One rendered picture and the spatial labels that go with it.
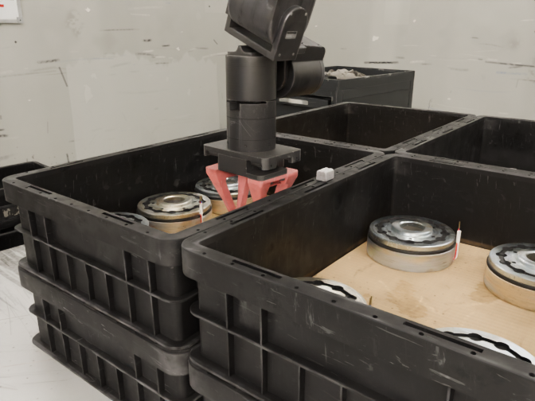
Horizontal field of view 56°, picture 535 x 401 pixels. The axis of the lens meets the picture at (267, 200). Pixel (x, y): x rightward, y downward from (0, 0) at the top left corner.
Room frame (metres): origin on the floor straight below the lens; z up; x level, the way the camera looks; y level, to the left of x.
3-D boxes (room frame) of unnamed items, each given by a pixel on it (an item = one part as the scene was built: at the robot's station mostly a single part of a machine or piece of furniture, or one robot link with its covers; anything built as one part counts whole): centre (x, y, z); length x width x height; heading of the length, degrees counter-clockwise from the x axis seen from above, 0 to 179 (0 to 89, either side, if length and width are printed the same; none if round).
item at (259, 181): (0.58, 0.01, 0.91); 0.07 x 0.07 x 0.09; 48
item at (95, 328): (0.62, 0.07, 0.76); 0.40 x 0.30 x 0.12; 142
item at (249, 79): (0.59, 0.01, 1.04); 0.07 x 0.06 x 0.07; 136
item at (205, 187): (0.76, 0.06, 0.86); 0.10 x 0.10 x 0.01
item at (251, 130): (0.58, 0.02, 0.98); 0.10 x 0.07 x 0.07; 48
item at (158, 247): (0.62, 0.07, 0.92); 0.40 x 0.30 x 0.02; 142
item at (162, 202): (0.67, 0.13, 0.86); 0.05 x 0.05 x 0.01
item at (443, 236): (0.57, -0.18, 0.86); 0.10 x 0.10 x 0.01
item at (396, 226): (0.57, -0.18, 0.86); 0.05 x 0.05 x 0.01
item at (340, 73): (2.47, -0.36, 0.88); 0.29 x 0.22 x 0.03; 136
